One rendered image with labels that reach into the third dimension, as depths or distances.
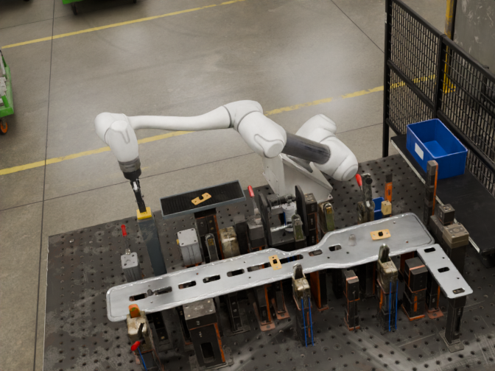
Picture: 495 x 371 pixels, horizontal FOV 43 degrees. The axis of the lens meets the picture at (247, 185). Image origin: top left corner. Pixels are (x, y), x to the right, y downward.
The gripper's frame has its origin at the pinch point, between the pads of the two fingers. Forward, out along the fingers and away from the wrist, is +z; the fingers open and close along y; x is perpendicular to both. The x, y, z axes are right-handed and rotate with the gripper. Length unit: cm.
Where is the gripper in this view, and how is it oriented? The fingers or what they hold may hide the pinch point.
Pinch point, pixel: (141, 205)
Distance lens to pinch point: 272.5
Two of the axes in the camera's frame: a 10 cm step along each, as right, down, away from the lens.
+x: 9.7, -2.3, 1.2
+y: 2.3, 5.7, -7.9
